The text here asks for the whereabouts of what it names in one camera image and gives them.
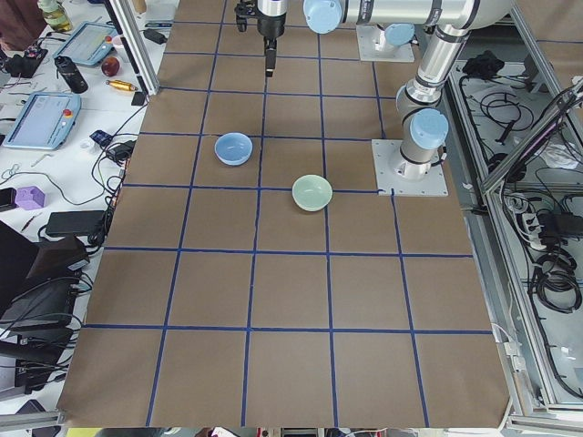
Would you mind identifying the red apple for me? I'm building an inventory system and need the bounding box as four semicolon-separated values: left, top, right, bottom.
101;56;120;77

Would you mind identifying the black gripper holding bowl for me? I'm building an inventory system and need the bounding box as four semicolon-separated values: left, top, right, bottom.
234;0;288;76

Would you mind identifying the silver robot arm with bowl gripper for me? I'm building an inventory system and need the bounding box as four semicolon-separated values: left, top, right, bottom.
302;0;515;179

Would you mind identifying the black water bottle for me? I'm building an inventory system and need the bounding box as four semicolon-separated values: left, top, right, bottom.
55;56;88;94

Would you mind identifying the aluminium frame post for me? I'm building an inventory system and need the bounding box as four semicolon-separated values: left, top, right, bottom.
104;0;159;96

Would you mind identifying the purple plastic block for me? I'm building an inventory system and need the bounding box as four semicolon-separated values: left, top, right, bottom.
15;186;46;210

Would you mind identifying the blue teach pendant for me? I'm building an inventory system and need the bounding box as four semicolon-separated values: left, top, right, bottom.
2;92;82;150
53;21;118;66

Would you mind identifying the blue teach pendant upper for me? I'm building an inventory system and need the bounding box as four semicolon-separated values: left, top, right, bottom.
53;21;118;66

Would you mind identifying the blue ceramic bowl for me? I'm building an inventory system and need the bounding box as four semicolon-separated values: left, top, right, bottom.
214;132;253;167

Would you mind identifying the black power brick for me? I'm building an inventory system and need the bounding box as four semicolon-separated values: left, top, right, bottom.
45;210;105;238

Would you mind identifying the gold metal cylinder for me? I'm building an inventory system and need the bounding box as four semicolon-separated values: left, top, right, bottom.
106;80;138;92

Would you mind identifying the green ceramic bowl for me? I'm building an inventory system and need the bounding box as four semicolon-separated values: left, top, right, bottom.
291;174;333;212

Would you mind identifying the brown paper table cover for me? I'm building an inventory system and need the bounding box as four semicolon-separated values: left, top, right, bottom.
58;1;508;430

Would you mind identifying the blue teach pendant lower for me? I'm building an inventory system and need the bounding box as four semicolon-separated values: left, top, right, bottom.
2;92;82;150

